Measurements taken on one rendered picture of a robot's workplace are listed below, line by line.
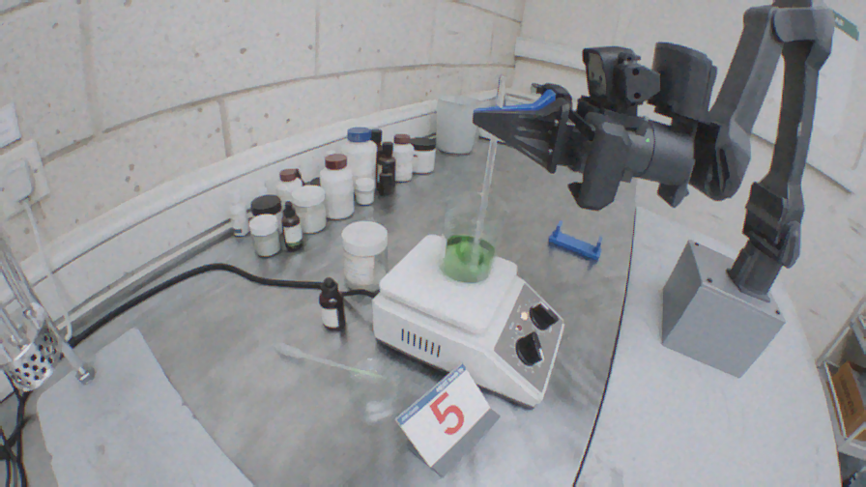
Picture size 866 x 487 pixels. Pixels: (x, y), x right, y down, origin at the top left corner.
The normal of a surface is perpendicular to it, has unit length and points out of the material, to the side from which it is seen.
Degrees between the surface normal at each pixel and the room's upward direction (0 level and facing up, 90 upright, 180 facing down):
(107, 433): 0
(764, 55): 86
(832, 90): 90
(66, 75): 90
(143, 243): 90
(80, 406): 0
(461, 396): 40
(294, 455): 0
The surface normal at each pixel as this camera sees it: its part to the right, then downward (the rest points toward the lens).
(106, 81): 0.84, 0.36
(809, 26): -0.47, 0.61
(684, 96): -0.39, 0.43
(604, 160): -0.10, 0.55
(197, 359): 0.09, -0.82
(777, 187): -0.99, -0.10
